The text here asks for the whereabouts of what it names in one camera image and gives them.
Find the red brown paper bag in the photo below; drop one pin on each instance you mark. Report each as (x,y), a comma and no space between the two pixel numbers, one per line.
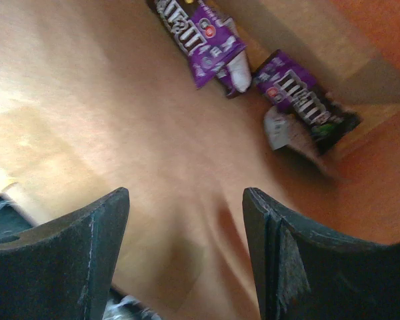
(95,96)

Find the brown purple candy packet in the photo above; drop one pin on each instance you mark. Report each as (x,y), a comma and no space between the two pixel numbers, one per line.
(210,42)

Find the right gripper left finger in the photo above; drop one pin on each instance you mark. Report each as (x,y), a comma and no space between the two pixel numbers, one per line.
(63,269)

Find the white crumpled wrapper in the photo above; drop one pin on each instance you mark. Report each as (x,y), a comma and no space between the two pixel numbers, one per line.
(284,130)

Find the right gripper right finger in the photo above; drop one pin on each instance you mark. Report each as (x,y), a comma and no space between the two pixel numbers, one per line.
(305,270)

